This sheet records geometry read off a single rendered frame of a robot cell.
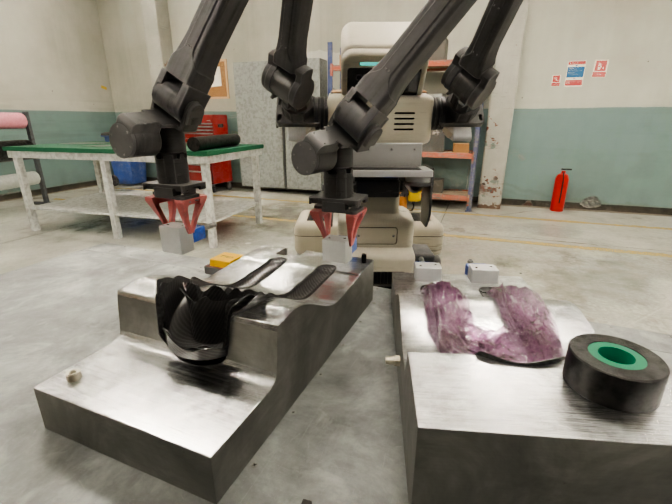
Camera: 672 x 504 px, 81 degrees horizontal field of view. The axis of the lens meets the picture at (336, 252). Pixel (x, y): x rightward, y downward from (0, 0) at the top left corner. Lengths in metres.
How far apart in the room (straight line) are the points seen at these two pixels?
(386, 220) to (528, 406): 0.79
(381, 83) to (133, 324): 0.52
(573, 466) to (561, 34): 5.86
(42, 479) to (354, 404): 0.35
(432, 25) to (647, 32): 5.65
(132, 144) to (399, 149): 0.63
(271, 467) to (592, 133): 5.90
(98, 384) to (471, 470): 0.42
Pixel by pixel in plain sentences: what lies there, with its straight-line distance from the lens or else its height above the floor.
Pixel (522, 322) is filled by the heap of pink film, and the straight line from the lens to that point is 0.58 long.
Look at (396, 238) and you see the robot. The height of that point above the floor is 0.83.
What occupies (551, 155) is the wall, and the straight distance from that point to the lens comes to 6.07.
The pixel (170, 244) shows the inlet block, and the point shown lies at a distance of 0.83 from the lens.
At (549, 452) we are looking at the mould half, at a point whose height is 0.89.
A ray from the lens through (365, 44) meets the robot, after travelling 1.04.
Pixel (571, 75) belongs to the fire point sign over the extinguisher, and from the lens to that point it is 6.09.
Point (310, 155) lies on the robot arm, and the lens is 0.67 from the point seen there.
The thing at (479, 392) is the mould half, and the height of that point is 0.91.
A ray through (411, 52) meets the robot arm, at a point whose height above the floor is 1.26.
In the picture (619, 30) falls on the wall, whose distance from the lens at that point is 6.23.
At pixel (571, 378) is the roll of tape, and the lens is 0.46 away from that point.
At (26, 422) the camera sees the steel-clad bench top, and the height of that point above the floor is 0.80.
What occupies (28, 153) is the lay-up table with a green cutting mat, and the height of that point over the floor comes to 0.84.
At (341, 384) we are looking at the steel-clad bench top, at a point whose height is 0.80.
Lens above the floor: 1.16
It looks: 19 degrees down
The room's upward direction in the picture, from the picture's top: straight up
